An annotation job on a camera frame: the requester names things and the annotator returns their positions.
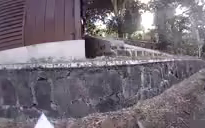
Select stone steps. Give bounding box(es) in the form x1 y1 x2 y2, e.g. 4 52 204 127
84 34 191 61

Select pale concrete platform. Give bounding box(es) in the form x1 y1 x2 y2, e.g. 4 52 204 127
0 39 88 66

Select brown slatted building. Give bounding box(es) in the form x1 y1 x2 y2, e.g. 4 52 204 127
0 0 83 54

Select group of trees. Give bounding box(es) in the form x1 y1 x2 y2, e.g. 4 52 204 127
79 0 205 58

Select robot's own part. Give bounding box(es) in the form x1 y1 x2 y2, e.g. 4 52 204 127
34 112 54 128

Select dark stone block wall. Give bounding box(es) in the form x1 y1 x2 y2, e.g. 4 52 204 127
0 58 205 123

